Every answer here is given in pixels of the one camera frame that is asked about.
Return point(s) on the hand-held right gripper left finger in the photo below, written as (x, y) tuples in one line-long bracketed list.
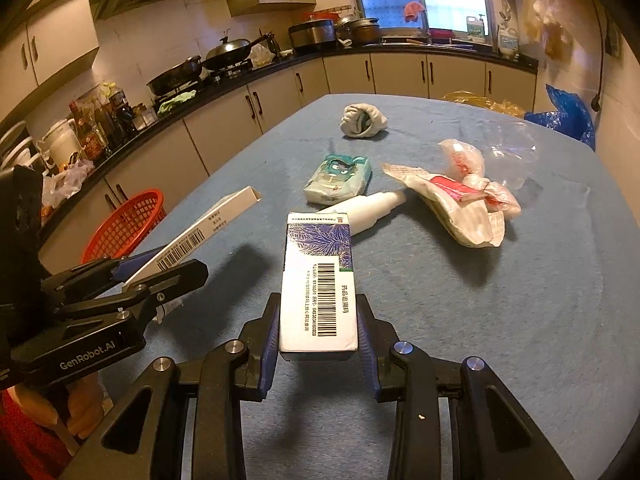
[(272, 340)]

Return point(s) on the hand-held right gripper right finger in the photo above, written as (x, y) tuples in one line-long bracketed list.
[(365, 345)]

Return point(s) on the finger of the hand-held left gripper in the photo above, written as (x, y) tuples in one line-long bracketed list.
[(125, 267), (170, 280)]

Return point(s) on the orange plastic basket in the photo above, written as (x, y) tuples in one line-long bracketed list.
[(125, 230)]

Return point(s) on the white slim cardboard box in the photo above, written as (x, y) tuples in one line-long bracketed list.
[(200, 230)]

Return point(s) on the blue white medicine box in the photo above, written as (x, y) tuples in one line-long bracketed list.
[(320, 280)]

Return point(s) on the white plastic bottle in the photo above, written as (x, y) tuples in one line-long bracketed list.
[(370, 207)]

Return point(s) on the white red label bag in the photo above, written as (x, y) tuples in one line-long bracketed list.
[(460, 215)]

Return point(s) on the teal tissue packet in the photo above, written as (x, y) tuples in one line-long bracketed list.
[(340, 177)]

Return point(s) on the knotted clear plastic bag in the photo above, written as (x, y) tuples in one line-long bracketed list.
[(467, 160)]

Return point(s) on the white grey cloth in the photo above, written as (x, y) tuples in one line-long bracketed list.
[(362, 119)]

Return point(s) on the clear plastic cup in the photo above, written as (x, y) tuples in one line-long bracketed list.
[(510, 155)]

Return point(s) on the person's left hand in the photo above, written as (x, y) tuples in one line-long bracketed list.
[(85, 410)]

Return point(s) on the blue tablecloth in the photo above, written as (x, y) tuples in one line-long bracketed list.
[(450, 310)]

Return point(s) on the person's red clothing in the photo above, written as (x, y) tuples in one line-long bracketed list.
[(25, 435)]

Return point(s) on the pile of clear plastic bags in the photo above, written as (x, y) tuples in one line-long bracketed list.
[(65, 182)]

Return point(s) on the row of condiment bottles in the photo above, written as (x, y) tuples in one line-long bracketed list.
[(95, 125)]

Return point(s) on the cream lower kitchen cabinets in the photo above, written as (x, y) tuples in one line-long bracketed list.
[(220, 125)]

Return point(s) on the white dish rack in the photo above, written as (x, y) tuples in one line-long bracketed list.
[(12, 145)]

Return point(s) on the green cloth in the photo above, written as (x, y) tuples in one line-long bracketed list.
[(175, 101)]

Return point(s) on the black frying pan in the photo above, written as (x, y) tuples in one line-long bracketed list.
[(175, 77)]

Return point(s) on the gas stove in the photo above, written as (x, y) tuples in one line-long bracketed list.
[(222, 78)]

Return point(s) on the wok with metal lid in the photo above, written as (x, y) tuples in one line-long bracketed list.
[(227, 52)]

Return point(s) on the white crumpled plastic bag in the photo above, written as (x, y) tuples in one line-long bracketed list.
[(260, 55)]

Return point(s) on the black kitchen countertop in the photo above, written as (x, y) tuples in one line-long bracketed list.
[(285, 66)]

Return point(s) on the yellow plastic bag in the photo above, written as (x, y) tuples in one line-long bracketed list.
[(480, 101)]

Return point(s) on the black rice cooker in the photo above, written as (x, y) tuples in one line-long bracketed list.
[(312, 35)]

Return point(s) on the red basin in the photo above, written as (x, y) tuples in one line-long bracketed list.
[(320, 15)]

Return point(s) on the blue plastic bag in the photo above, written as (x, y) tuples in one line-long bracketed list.
[(565, 112)]

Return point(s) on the stacked metal pots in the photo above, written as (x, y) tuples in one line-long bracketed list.
[(360, 30)]

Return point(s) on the white plastic jug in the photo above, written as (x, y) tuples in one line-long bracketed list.
[(509, 40)]

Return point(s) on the green label detergent bottle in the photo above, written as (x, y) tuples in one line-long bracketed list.
[(476, 26)]

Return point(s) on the pink hanging cloth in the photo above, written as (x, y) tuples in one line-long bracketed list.
[(414, 10)]

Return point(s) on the hanging plastic bags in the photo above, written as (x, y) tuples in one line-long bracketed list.
[(545, 10)]

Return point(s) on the cream large wall cabinets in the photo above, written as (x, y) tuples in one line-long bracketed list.
[(45, 45)]

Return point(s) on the wall socket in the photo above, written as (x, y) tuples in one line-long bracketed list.
[(612, 37)]

